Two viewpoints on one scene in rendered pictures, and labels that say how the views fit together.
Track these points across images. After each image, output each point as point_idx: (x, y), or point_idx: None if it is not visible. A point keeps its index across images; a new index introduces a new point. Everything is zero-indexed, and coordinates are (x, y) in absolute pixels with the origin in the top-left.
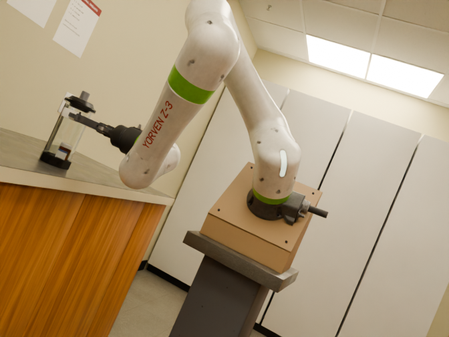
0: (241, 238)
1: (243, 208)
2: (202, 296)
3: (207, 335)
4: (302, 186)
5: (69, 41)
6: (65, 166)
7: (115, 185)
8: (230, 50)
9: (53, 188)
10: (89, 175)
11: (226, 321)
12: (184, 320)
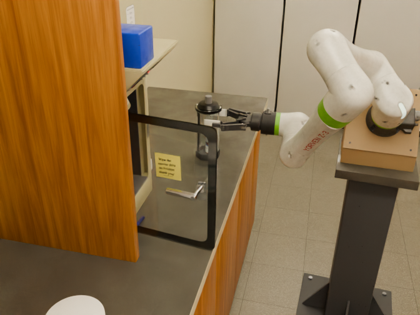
0: (375, 157)
1: (367, 133)
2: (357, 200)
3: (369, 220)
4: None
5: None
6: (219, 154)
7: (246, 139)
8: (372, 99)
9: (238, 187)
10: (227, 143)
11: (380, 210)
12: (349, 217)
